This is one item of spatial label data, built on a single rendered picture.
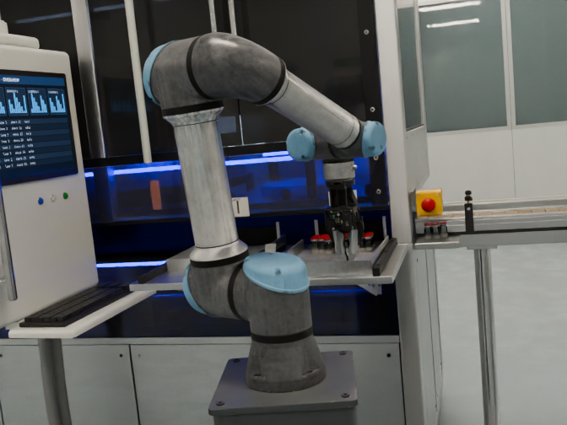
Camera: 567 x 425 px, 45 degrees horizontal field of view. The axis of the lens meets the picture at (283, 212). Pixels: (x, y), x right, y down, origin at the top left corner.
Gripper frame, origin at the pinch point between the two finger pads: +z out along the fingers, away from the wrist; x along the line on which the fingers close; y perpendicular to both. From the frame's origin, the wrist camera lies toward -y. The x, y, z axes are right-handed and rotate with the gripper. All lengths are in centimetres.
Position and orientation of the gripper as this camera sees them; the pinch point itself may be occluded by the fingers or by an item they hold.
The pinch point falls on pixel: (348, 259)
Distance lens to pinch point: 171.6
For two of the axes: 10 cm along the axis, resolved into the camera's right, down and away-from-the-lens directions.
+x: 9.6, -0.6, -2.7
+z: 0.9, 9.9, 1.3
